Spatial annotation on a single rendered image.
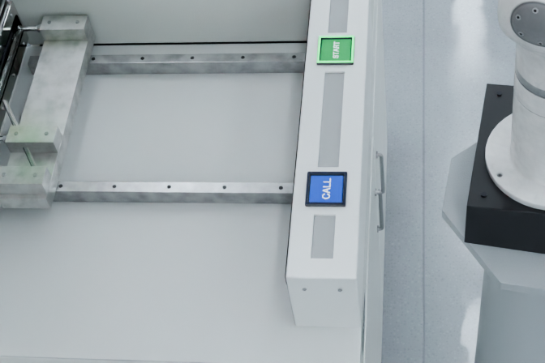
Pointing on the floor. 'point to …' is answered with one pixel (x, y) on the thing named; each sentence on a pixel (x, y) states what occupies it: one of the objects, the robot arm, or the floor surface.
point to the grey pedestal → (500, 283)
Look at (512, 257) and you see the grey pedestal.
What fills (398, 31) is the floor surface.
